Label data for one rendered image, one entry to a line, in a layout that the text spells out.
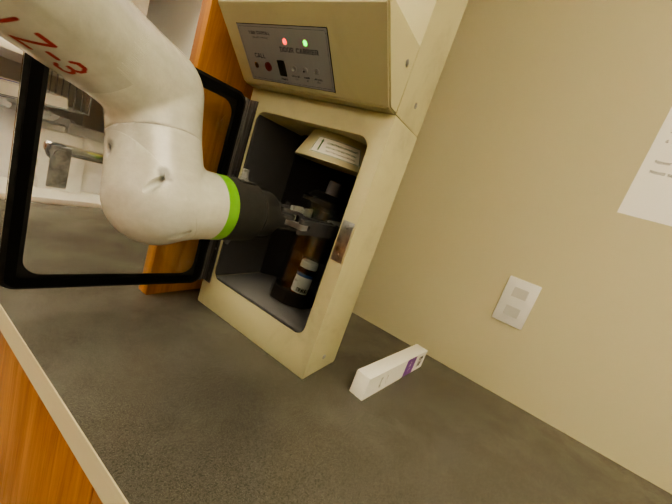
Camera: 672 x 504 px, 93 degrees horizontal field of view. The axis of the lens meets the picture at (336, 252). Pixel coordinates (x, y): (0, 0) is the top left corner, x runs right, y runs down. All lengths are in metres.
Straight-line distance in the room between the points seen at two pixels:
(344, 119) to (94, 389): 0.52
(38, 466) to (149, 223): 0.48
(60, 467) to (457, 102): 1.08
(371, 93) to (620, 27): 0.64
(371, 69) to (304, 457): 0.53
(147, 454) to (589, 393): 0.85
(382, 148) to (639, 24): 0.66
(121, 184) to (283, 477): 0.38
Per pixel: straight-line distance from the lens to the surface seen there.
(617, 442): 0.99
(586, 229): 0.90
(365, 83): 0.51
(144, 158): 0.39
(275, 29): 0.60
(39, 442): 0.74
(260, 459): 0.48
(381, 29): 0.48
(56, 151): 0.58
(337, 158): 0.59
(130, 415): 0.51
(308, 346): 0.59
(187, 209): 0.39
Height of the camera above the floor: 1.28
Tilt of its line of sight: 11 degrees down
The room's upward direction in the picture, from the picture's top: 19 degrees clockwise
